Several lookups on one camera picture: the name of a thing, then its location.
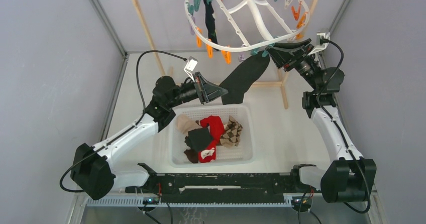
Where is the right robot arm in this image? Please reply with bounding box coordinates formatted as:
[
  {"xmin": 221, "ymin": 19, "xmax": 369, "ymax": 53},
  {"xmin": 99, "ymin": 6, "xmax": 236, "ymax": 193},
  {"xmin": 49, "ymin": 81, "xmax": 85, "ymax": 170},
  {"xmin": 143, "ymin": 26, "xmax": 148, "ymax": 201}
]
[{"xmin": 266, "ymin": 40, "xmax": 377, "ymax": 204}]

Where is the white plastic laundry basket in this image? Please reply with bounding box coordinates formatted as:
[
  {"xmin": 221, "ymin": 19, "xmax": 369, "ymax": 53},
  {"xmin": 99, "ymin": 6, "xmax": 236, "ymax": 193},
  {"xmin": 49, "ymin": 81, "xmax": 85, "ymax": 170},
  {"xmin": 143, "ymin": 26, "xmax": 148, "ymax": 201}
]
[{"xmin": 165, "ymin": 104, "xmax": 256, "ymax": 168}]

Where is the brown striped sock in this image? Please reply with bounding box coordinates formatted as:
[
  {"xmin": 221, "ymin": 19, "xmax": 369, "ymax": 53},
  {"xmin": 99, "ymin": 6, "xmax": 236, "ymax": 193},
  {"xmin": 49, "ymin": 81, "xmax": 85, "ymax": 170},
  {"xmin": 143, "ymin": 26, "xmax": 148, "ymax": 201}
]
[{"xmin": 184, "ymin": 149, "xmax": 199, "ymax": 164}]

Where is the beige sock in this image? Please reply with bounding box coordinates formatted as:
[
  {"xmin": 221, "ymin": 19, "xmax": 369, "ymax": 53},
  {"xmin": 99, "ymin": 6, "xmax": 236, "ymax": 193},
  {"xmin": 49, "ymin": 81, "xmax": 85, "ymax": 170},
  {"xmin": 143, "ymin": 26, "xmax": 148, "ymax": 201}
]
[{"xmin": 176, "ymin": 114, "xmax": 201, "ymax": 137}]

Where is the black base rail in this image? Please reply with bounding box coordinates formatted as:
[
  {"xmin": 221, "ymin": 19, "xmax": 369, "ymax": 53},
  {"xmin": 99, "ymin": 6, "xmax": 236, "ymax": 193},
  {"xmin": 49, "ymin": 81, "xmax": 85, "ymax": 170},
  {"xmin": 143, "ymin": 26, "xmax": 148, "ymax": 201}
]
[{"xmin": 125, "ymin": 173, "xmax": 321, "ymax": 205}]

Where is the wooden drying rack frame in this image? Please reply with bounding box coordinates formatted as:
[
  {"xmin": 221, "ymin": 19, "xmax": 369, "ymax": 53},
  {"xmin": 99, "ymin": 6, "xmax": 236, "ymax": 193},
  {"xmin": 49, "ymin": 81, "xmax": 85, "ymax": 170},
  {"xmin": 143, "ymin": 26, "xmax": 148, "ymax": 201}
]
[{"xmin": 125, "ymin": 0, "xmax": 326, "ymax": 110}]

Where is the argyle brown sock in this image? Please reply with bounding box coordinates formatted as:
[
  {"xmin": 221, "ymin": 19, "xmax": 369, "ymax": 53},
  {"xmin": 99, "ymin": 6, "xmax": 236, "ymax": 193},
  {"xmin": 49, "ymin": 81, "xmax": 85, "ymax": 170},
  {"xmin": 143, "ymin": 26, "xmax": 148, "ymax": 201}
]
[{"xmin": 220, "ymin": 116, "xmax": 243, "ymax": 148}]

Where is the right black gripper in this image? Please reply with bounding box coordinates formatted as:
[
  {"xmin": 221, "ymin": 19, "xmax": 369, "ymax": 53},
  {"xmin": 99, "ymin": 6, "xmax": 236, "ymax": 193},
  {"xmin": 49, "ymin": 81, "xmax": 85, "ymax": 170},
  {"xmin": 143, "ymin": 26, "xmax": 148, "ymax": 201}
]
[{"xmin": 266, "ymin": 38, "xmax": 322, "ymax": 92}]

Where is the white oval clip hanger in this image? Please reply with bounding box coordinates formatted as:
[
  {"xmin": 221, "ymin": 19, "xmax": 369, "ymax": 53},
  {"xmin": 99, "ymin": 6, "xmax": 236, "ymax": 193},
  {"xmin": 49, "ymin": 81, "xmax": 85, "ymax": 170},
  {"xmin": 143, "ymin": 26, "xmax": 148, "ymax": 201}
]
[{"xmin": 184, "ymin": 0, "xmax": 311, "ymax": 63}]

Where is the white cable duct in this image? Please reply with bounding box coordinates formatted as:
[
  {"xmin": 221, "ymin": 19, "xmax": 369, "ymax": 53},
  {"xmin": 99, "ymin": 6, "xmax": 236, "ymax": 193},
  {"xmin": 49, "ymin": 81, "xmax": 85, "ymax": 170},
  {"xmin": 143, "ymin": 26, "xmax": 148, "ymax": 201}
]
[{"xmin": 85, "ymin": 195, "xmax": 293, "ymax": 207}]

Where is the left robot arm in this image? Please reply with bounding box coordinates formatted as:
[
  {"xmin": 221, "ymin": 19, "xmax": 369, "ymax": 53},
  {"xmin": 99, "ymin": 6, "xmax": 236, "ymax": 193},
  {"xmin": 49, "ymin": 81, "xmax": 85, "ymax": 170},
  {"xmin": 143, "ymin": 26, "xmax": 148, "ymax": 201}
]
[{"xmin": 66, "ymin": 72, "xmax": 228, "ymax": 200}]

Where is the black sock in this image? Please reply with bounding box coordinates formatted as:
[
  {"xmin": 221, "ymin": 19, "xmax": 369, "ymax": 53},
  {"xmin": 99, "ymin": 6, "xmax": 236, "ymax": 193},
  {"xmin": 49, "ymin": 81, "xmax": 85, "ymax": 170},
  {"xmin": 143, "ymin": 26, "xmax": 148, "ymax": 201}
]
[
  {"xmin": 220, "ymin": 51, "xmax": 270, "ymax": 105},
  {"xmin": 184, "ymin": 128, "xmax": 213, "ymax": 152}
]

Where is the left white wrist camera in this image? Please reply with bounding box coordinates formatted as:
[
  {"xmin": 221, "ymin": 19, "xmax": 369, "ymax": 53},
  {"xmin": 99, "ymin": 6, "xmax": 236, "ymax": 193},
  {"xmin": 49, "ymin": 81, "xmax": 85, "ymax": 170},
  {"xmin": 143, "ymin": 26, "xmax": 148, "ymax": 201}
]
[{"xmin": 184, "ymin": 56, "xmax": 198, "ymax": 82}]

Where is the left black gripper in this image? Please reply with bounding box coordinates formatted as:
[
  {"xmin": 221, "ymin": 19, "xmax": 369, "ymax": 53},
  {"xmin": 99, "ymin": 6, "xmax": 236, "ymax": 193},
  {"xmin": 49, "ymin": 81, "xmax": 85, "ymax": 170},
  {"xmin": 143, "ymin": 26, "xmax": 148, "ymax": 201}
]
[{"xmin": 167, "ymin": 72, "xmax": 228, "ymax": 109}]

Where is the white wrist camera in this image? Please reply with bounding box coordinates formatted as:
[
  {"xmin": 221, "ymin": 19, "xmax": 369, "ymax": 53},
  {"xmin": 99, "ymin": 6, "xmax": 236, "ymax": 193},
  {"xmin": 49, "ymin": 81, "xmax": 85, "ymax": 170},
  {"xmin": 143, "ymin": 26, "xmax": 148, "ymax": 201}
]
[
  {"xmin": 184, "ymin": 56, "xmax": 198, "ymax": 82},
  {"xmin": 308, "ymin": 31, "xmax": 331, "ymax": 56}
]

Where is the red sock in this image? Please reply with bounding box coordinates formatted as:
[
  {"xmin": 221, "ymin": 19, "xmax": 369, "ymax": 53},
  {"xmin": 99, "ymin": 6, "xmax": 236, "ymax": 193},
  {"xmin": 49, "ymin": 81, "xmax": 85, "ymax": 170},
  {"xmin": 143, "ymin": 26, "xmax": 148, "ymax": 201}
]
[
  {"xmin": 199, "ymin": 116, "xmax": 225, "ymax": 145},
  {"xmin": 198, "ymin": 140, "xmax": 217, "ymax": 163}
]

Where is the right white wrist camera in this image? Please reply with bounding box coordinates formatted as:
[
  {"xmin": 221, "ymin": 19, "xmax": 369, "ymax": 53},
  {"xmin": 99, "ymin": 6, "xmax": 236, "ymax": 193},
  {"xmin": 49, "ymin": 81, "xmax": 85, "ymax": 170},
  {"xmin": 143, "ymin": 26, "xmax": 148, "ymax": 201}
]
[{"xmin": 308, "ymin": 31, "xmax": 331, "ymax": 56}]

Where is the santa pattern dark sock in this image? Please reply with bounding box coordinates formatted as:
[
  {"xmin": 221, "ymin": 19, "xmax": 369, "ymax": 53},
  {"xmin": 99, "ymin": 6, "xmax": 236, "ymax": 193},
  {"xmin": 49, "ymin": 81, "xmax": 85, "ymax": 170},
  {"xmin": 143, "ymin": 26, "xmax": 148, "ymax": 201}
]
[{"xmin": 203, "ymin": 0, "xmax": 218, "ymax": 44}]

